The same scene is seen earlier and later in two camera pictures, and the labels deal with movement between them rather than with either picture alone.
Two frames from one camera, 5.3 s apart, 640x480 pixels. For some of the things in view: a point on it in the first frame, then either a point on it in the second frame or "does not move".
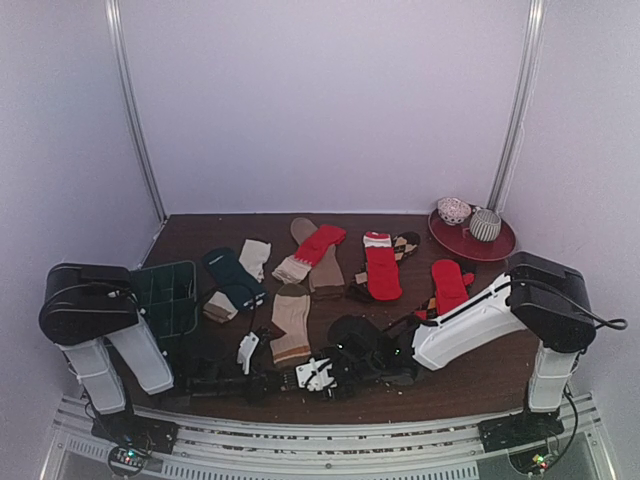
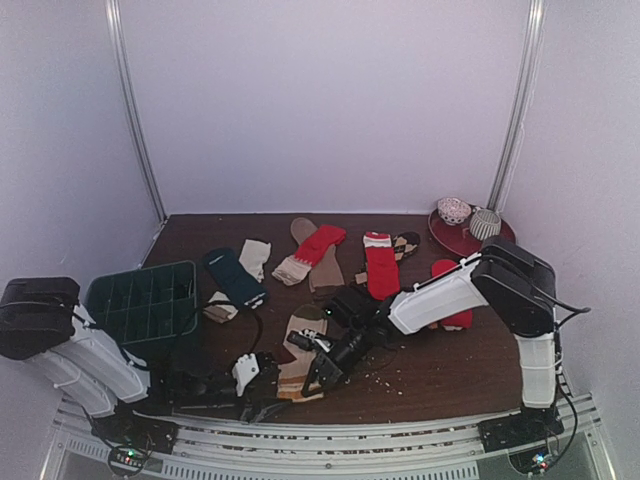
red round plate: [460, 241] does not move
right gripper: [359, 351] to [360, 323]
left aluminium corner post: [123, 66] does not move
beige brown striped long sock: [292, 314] to [291, 376]
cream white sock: [253, 256] does not move
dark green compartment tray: [168, 295] does not move
